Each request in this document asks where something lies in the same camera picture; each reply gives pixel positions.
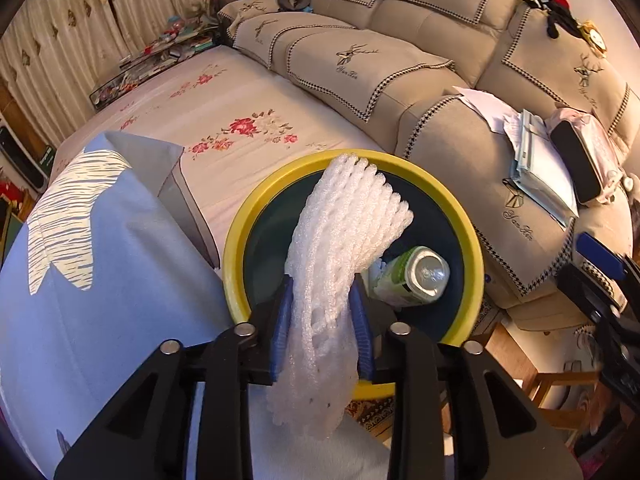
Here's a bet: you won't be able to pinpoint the floral bed sheet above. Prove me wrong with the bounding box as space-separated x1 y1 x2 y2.
52 47 377 248

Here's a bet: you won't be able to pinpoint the paper stack on sofa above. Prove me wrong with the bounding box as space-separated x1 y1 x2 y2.
454 87 579 228

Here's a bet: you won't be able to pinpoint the blue tablecloth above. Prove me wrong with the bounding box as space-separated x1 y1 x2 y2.
0 130 392 480

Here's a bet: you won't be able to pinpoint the beige curtains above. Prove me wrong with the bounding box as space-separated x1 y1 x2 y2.
1 0 205 146

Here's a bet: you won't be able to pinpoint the yellow rimmed trash bin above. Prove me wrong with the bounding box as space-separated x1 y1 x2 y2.
203 150 486 418

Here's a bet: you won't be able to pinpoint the black tower fan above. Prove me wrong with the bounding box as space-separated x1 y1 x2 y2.
0 120 49 194

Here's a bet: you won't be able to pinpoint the green white bottle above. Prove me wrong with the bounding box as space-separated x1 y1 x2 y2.
369 246 450 309

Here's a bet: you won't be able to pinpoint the white foam net sleeve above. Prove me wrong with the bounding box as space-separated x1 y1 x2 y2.
268 153 413 439

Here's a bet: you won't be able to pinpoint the beige sofa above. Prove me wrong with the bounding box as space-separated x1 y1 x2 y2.
219 0 639 332

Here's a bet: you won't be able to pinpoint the low cluttered shelf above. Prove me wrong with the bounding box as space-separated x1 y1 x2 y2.
89 22 217 112

